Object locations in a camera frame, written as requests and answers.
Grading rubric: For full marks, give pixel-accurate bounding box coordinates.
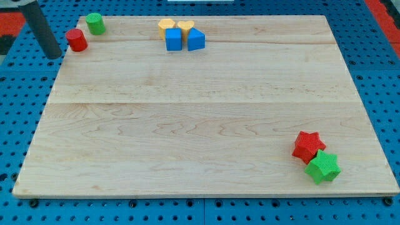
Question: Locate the red star block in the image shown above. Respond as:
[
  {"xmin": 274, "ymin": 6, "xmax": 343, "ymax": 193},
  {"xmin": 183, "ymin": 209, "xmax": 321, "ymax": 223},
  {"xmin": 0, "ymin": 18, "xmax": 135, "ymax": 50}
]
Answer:
[{"xmin": 292, "ymin": 131, "xmax": 326, "ymax": 164}]

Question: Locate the green star block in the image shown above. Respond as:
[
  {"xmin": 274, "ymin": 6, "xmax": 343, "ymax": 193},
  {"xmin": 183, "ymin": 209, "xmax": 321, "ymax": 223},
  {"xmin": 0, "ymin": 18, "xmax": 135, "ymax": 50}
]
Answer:
[{"xmin": 304, "ymin": 149, "xmax": 341, "ymax": 184}]

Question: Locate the blue triangle block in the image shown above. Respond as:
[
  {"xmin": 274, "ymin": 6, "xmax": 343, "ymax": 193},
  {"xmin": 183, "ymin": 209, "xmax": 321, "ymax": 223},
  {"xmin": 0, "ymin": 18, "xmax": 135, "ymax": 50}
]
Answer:
[{"xmin": 187, "ymin": 27, "xmax": 206, "ymax": 51}]

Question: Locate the light wooden board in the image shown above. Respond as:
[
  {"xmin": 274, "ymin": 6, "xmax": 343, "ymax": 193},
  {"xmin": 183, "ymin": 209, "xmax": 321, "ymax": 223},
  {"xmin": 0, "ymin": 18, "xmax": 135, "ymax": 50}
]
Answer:
[{"xmin": 12, "ymin": 15, "xmax": 399, "ymax": 199}]

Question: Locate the blue cube block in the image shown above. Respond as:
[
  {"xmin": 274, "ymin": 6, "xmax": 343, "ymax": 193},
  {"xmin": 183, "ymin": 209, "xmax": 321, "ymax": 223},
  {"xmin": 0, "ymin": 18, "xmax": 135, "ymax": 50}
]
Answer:
[{"xmin": 165, "ymin": 28, "xmax": 183, "ymax": 51}]

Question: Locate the yellow heart block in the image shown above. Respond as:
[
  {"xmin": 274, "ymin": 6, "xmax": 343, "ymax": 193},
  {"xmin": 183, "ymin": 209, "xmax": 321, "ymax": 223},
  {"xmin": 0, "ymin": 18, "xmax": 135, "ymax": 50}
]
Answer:
[{"xmin": 177, "ymin": 20, "xmax": 195, "ymax": 42}]

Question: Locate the yellow hexagon block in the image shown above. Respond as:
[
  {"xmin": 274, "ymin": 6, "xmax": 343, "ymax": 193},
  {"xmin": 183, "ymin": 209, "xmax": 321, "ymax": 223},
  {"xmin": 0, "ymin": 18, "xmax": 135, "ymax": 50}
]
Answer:
[{"xmin": 158, "ymin": 18, "xmax": 176, "ymax": 40}]

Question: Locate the green cylinder block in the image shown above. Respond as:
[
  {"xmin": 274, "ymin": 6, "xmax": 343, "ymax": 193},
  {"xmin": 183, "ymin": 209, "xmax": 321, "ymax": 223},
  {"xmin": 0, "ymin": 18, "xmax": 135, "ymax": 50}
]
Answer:
[{"xmin": 85, "ymin": 12, "xmax": 106, "ymax": 36}]

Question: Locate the red cylinder block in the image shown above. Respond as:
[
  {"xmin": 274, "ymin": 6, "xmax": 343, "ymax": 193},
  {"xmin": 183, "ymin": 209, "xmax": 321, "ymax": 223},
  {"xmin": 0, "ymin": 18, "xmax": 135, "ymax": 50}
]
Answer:
[{"xmin": 65, "ymin": 28, "xmax": 88, "ymax": 52}]

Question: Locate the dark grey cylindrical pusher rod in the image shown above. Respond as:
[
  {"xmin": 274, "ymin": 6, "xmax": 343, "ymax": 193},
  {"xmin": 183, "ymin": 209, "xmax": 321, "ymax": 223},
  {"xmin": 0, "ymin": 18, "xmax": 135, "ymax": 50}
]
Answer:
[{"xmin": 17, "ymin": 0, "xmax": 62, "ymax": 59}]

